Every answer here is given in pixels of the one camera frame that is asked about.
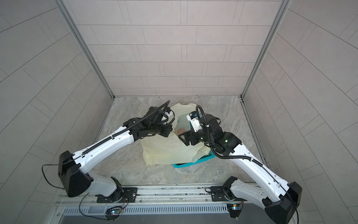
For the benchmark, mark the teal plastic basket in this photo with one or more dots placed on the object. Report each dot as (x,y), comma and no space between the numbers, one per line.
(195,161)

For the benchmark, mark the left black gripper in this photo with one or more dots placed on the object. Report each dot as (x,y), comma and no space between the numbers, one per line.
(168,130)

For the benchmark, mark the left green circuit board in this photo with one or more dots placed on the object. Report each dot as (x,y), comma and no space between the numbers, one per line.
(113,213)

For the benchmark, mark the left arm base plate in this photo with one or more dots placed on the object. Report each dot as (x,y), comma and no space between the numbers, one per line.
(123,195)

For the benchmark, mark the aluminium mounting rail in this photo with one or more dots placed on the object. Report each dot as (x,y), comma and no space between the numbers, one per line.
(189,194)

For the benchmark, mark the right green circuit board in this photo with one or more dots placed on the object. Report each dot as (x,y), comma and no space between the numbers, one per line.
(234,209)

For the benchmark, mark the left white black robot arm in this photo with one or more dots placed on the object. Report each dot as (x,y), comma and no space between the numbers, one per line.
(74,168)

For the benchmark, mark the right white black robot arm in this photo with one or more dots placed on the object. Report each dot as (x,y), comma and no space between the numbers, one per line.
(230,147)

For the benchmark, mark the white vented cable duct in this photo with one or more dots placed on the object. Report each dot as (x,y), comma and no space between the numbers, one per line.
(149,209)

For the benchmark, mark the pale yellow plastic bag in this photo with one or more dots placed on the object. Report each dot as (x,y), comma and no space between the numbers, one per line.
(159,150)

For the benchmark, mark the green circuit board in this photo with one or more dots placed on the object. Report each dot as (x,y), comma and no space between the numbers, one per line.
(234,209)
(113,213)

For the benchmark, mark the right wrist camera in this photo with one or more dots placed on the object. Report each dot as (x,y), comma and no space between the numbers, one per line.
(194,121)

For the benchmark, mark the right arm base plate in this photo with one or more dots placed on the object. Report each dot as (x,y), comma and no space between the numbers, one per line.
(222,194)

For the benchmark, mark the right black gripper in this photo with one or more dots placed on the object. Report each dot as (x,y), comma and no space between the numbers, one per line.
(188,134)

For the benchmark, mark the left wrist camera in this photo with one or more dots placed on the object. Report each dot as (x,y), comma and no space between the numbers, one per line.
(167,116)

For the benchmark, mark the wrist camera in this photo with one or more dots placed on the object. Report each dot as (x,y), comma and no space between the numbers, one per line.
(167,116)
(194,121)

